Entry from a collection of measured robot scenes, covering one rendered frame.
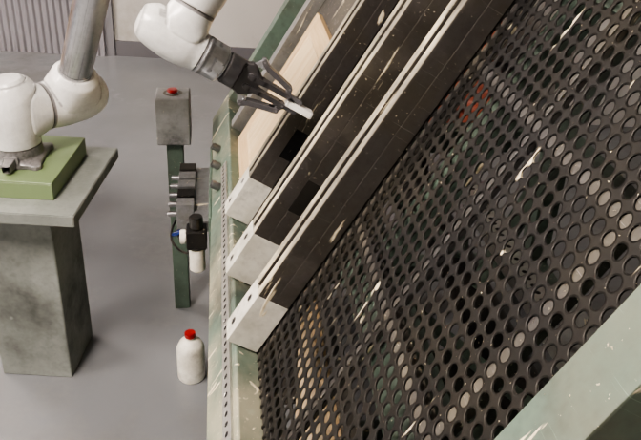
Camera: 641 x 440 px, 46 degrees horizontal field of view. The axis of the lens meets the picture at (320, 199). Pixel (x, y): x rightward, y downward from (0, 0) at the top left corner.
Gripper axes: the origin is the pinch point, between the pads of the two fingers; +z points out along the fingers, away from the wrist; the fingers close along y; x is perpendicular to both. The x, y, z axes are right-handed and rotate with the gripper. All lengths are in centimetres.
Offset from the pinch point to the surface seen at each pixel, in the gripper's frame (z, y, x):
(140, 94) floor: -1, -147, 337
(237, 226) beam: 5.2, -37.3, 4.0
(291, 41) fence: 6, -2, 69
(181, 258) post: 20, -104, 89
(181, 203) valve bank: -2, -57, 40
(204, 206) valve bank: 5, -56, 43
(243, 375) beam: 5, -37, -53
